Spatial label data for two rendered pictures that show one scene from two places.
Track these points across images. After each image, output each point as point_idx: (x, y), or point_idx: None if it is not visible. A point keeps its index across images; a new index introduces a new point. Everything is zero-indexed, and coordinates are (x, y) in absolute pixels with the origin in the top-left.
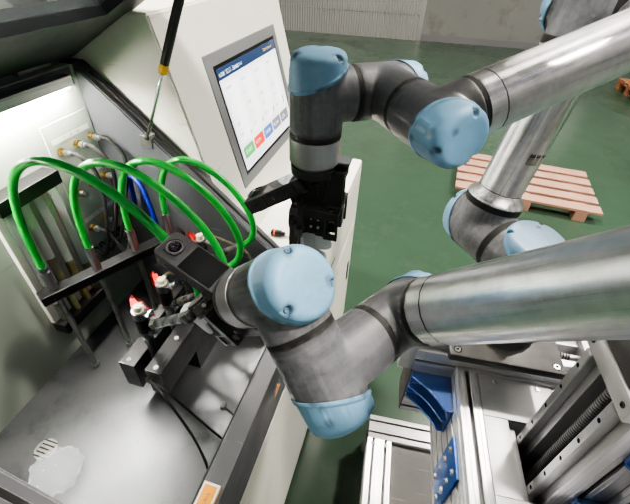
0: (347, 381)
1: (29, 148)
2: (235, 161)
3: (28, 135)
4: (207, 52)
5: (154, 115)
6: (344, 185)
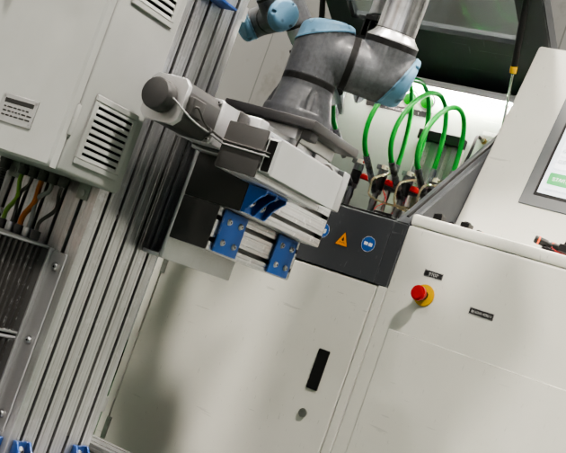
0: (252, 8)
1: (470, 127)
2: (530, 173)
3: (475, 120)
4: None
5: (505, 109)
6: (368, 24)
